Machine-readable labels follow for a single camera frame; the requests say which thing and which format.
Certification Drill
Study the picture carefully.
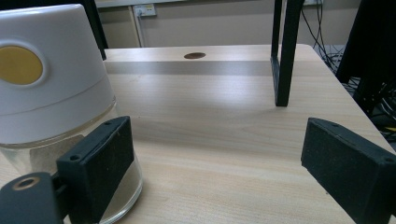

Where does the white wall conduit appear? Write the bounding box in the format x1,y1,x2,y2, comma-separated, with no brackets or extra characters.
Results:
130,6,146,49

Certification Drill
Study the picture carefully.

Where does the black shelf rack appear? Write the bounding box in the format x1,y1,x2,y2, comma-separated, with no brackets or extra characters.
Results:
0,0,306,107

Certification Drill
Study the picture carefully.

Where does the glass jar beige powder white cap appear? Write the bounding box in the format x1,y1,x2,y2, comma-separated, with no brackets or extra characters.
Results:
0,3,144,224

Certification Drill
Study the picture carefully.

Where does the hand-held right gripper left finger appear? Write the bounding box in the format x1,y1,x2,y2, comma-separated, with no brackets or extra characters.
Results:
55,116,135,224

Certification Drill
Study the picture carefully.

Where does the tangle of black cables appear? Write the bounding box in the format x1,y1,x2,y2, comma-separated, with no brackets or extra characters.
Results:
300,0,396,143

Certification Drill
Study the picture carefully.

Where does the white wall socket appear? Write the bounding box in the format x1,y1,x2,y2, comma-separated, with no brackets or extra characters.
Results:
134,3,157,18

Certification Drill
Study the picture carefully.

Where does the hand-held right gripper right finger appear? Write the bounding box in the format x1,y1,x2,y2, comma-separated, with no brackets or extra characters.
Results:
301,117,396,224

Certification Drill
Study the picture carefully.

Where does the brown round table grommet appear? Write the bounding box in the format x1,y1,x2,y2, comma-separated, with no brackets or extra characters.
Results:
183,51,206,60

